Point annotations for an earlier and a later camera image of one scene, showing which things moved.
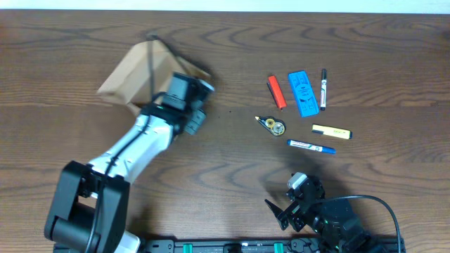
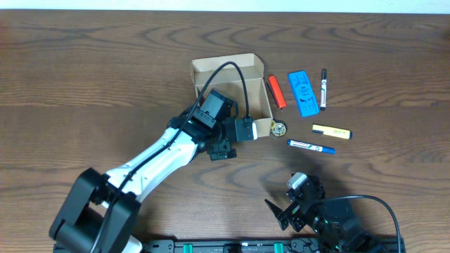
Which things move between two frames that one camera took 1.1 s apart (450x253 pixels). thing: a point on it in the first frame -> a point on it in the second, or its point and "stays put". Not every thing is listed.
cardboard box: (129, 79) -> (228, 81)
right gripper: (293, 211) stays put
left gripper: (204, 93) -> (222, 150)
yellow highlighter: (332, 131) stays put
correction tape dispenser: (275, 127) stays put
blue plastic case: (304, 93) stays put
